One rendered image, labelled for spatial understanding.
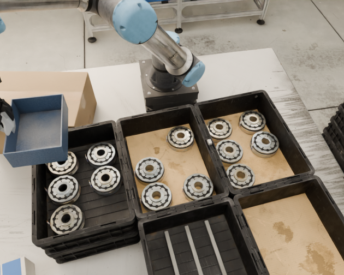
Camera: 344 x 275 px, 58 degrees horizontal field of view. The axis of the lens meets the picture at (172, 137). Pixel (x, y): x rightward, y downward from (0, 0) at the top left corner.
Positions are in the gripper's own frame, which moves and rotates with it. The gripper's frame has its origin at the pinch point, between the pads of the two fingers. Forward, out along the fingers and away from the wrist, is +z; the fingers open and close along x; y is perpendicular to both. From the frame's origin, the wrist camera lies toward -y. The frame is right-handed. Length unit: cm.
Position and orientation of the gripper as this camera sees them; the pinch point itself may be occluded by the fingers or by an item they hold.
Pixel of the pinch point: (10, 127)
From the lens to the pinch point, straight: 98.8
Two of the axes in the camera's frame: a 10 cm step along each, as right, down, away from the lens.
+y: 1.4, 8.0, -5.8
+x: 9.8, -1.9, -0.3
